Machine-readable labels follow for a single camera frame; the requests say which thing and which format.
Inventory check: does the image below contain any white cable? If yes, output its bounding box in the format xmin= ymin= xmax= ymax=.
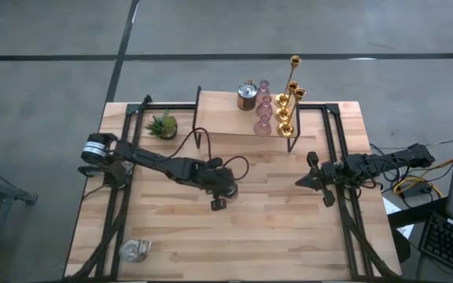
xmin=426 ymin=136 xmax=453 ymax=149

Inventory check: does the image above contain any white paper sheet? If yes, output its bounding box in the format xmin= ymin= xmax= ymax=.
xmin=382 ymin=196 xmax=403 ymax=215

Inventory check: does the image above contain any potted green succulent plant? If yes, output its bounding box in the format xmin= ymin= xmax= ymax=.
xmin=145 ymin=108 xmax=179 ymax=142

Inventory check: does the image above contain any silver tin can torn label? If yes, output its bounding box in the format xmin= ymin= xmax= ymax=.
xmin=118 ymin=238 xmax=153 ymax=264

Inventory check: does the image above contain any tin can with orange label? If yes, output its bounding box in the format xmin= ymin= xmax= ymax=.
xmin=237 ymin=80 xmax=259 ymax=112

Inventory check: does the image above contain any wooden shelf riser black frame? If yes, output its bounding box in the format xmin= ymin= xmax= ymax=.
xmin=192 ymin=85 xmax=302 ymax=153

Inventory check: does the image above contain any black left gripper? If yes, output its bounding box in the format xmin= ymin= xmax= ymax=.
xmin=201 ymin=157 xmax=238 ymax=211

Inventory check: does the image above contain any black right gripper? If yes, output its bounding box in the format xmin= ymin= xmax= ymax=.
xmin=295 ymin=151 xmax=342 ymax=208

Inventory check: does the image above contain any tall gold candlestick holder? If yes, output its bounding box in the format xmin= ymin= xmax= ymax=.
xmin=274 ymin=54 xmax=303 ymax=109

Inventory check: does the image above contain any black keyboard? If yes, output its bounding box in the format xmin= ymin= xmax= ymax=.
xmin=418 ymin=211 xmax=453 ymax=280

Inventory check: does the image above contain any black metal stand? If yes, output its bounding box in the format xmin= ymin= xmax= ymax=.
xmin=0 ymin=156 xmax=39 ymax=283

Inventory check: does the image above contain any black aluminium rig frame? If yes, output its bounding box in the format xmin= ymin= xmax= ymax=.
xmin=64 ymin=94 xmax=403 ymax=282

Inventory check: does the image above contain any yellow cable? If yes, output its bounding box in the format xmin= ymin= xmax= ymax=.
xmin=393 ymin=157 xmax=453 ymax=200

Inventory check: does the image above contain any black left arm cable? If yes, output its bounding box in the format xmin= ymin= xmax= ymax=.
xmin=169 ymin=127 xmax=251 ymax=182

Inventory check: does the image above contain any black power adapter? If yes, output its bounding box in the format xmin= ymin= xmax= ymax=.
xmin=403 ymin=184 xmax=434 ymax=199

